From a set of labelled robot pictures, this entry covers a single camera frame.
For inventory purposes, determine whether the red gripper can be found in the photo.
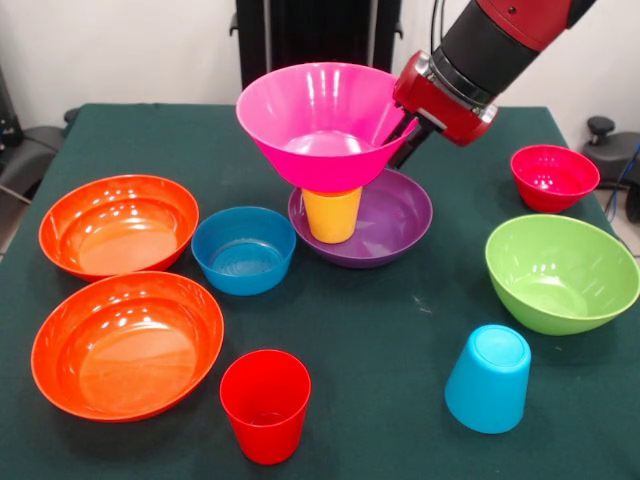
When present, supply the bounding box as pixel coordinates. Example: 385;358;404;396
375;49;500;170

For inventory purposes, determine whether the purple bowl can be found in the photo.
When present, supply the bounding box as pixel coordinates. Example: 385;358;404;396
287;168;434;270

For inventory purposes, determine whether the large pink bowl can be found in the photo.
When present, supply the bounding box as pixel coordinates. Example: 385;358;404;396
235;61;419;195

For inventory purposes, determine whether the yellow cup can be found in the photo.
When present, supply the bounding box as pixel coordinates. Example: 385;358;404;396
301;185;364;245

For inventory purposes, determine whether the small crimson bowl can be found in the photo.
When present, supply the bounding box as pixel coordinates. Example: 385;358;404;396
509;144;601;214

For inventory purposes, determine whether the blue bowl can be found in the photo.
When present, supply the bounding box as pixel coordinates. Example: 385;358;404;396
190;206;298;297

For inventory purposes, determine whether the black caster leg with knob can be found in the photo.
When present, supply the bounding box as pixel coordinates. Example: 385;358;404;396
582;115;640;224
0;107;81;206

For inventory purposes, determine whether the green bowl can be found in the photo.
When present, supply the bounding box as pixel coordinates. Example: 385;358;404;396
484;213;640;337

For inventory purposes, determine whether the light blue cup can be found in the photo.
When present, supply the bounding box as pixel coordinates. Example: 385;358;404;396
444;323;533;435

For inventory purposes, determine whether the dark green tablecloth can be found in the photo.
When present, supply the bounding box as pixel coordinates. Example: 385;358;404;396
0;103;640;480

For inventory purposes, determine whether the orange bowl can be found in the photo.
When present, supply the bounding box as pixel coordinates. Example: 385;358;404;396
30;271;225;423
38;174;201;282

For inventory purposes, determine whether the red cup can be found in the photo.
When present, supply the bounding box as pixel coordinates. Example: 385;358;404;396
219;348;313;466

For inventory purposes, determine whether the black wall cable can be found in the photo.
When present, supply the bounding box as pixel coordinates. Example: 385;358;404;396
428;0;451;51

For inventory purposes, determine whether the blue cable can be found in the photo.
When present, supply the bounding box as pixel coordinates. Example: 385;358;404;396
604;144;640;221

